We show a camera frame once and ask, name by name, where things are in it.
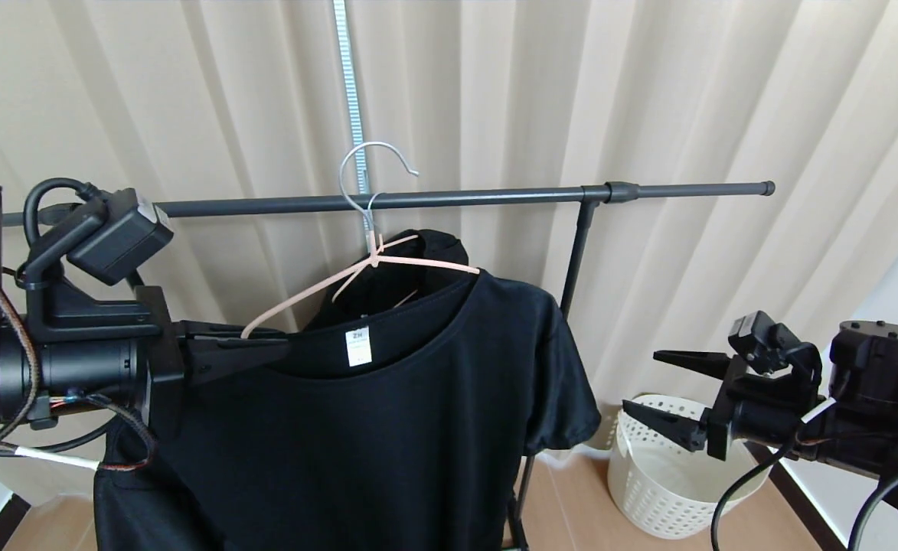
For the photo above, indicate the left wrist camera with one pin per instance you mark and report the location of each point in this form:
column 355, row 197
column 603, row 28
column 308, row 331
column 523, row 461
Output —
column 119, row 237

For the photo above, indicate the beige curtain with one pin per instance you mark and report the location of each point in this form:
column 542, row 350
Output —
column 648, row 92

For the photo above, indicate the pink clothes hanger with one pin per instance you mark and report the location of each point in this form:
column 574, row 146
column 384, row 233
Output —
column 373, row 207
column 376, row 260

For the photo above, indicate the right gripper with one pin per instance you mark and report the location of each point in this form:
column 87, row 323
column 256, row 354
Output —
column 762, row 425

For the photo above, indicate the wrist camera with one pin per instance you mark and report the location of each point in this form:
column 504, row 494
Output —
column 119, row 237
column 770, row 344

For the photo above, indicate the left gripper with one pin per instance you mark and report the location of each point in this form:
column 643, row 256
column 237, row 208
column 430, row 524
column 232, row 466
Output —
column 89, row 375

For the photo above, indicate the white laundry basket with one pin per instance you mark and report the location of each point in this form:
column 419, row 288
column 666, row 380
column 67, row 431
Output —
column 678, row 490

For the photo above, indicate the black garment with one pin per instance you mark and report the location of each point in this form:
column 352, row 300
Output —
column 380, row 459

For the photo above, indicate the black clothes rack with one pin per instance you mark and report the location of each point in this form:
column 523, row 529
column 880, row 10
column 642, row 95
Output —
column 494, row 197

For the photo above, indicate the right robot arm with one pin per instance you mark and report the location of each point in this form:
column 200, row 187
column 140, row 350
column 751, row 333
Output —
column 877, row 375

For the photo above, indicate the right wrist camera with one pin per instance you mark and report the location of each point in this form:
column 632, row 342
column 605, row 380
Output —
column 770, row 344

